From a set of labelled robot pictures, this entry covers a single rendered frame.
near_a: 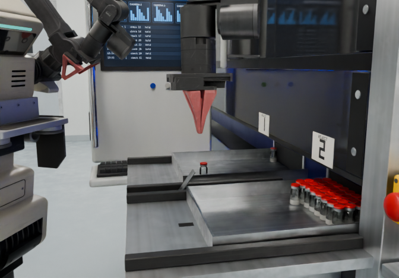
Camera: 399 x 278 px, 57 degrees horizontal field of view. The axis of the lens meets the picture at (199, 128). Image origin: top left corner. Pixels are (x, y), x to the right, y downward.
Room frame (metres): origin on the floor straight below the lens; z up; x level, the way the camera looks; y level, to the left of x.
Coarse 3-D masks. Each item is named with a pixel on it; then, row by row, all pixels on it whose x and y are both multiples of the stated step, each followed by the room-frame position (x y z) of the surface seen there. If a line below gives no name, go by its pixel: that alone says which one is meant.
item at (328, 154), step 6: (312, 138) 0.78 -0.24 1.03; (318, 138) 0.75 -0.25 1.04; (324, 138) 0.73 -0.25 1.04; (330, 138) 0.71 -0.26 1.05; (312, 144) 0.77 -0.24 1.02; (318, 144) 0.75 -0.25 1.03; (330, 144) 0.70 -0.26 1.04; (312, 150) 0.77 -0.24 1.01; (318, 150) 0.75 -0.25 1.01; (330, 150) 0.70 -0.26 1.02; (312, 156) 0.77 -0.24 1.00; (318, 156) 0.75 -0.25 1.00; (324, 156) 0.72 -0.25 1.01; (330, 156) 0.70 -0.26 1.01; (324, 162) 0.72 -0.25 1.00; (330, 162) 0.70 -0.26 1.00
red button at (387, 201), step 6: (396, 192) 0.49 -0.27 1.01; (390, 198) 0.48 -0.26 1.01; (396, 198) 0.48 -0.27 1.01; (384, 204) 0.49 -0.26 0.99; (390, 204) 0.48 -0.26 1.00; (396, 204) 0.47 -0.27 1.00; (390, 210) 0.48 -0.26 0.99; (396, 210) 0.47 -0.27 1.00; (390, 216) 0.48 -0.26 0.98; (396, 216) 0.47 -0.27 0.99
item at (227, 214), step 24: (192, 192) 0.81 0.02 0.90; (216, 192) 0.82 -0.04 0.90; (240, 192) 0.83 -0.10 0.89; (264, 192) 0.85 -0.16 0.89; (288, 192) 0.86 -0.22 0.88; (216, 216) 0.72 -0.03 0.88; (240, 216) 0.72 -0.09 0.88; (264, 216) 0.72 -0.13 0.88; (288, 216) 0.72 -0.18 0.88; (312, 216) 0.72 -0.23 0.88; (216, 240) 0.56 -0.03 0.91; (240, 240) 0.57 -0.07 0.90; (264, 240) 0.58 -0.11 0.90
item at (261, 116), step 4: (260, 112) 1.10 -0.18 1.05; (260, 116) 1.10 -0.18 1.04; (264, 116) 1.06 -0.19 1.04; (268, 116) 1.03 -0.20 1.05; (260, 120) 1.10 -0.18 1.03; (268, 120) 1.03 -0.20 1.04; (260, 124) 1.10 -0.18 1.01; (268, 124) 1.03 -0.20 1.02; (260, 128) 1.09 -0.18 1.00; (268, 128) 1.03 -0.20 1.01; (264, 132) 1.06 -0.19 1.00; (268, 132) 1.03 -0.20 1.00; (268, 136) 1.03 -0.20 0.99
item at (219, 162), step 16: (176, 160) 1.04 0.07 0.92; (192, 160) 1.16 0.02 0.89; (208, 160) 1.17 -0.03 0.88; (224, 160) 1.17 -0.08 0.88; (240, 160) 1.17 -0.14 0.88; (256, 160) 1.17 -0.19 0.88; (208, 176) 0.91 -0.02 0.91; (224, 176) 0.91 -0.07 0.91; (240, 176) 0.92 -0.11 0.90; (256, 176) 0.93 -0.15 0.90; (272, 176) 0.94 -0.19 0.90; (288, 176) 0.95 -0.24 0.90; (304, 176) 0.95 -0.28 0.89
